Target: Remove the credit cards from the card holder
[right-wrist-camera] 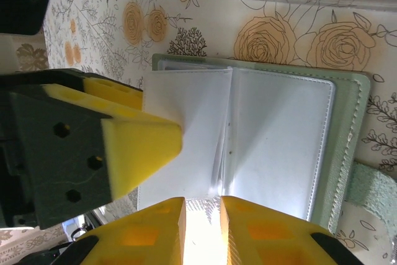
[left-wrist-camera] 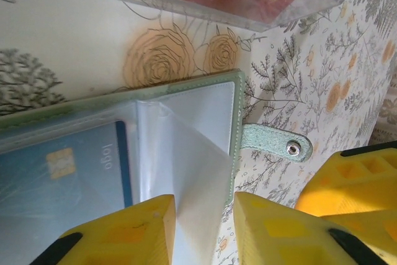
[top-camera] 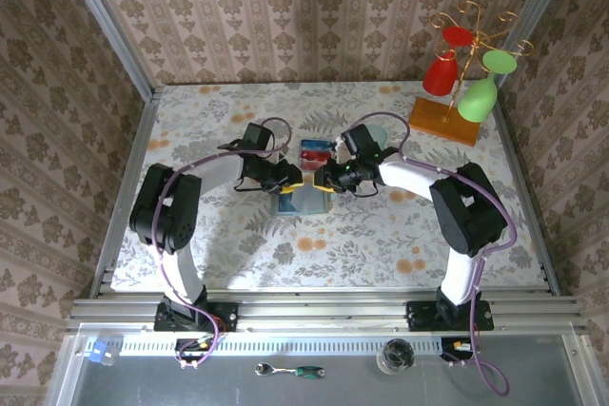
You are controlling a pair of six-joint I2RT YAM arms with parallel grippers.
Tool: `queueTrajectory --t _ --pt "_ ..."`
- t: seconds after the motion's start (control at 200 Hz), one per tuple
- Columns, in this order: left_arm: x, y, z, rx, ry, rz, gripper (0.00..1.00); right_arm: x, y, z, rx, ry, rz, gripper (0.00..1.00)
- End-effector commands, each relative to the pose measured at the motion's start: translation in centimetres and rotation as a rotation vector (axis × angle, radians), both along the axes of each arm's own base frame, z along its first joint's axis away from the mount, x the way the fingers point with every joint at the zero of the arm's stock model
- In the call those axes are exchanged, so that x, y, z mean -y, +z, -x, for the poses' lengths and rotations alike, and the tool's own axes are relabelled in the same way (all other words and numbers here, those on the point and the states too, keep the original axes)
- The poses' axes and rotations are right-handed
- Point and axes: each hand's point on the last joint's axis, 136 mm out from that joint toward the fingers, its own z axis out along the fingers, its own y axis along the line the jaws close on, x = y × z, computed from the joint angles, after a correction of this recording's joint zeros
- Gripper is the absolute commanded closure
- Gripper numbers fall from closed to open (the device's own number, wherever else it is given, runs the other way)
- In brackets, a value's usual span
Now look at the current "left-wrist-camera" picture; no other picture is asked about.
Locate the blue credit card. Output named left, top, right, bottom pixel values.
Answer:
left=0, top=120, right=135, bottom=227

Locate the clear acrylic box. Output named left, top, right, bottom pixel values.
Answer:
left=98, top=0, right=354, bottom=33

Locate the floral tablecloth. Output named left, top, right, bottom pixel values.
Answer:
left=0, top=0, right=397, bottom=265

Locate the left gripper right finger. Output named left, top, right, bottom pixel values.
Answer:
left=234, top=191, right=373, bottom=265

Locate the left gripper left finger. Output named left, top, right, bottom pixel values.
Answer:
left=30, top=194, right=178, bottom=265

